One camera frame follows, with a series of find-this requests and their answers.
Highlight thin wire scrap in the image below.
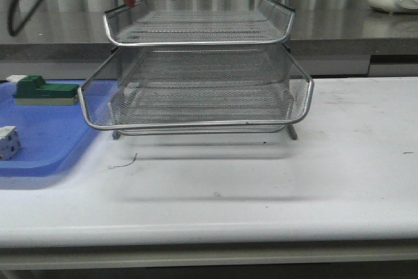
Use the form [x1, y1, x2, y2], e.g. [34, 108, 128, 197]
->
[108, 154, 138, 169]

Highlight silver mesh tray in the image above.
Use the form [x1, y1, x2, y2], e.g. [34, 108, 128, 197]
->
[78, 44, 314, 135]
[108, 83, 294, 131]
[103, 0, 295, 46]

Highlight grey stone counter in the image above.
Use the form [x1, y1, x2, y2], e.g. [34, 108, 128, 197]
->
[1, 9, 417, 63]

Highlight black cable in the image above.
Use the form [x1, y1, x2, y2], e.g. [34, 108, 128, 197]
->
[7, 0, 69, 37]

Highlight silver mesh top tray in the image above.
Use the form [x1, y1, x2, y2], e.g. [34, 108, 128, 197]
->
[103, 0, 295, 46]

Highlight silver mesh bottom tray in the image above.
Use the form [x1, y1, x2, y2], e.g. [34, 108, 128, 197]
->
[108, 83, 294, 131]

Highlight blue plastic tray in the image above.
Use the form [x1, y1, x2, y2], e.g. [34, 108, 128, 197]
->
[1, 83, 99, 178]

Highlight green electrical module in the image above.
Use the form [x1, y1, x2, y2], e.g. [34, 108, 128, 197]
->
[7, 74, 78, 105]

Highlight white terminal block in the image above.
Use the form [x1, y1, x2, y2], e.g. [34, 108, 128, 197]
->
[0, 126, 21, 161]

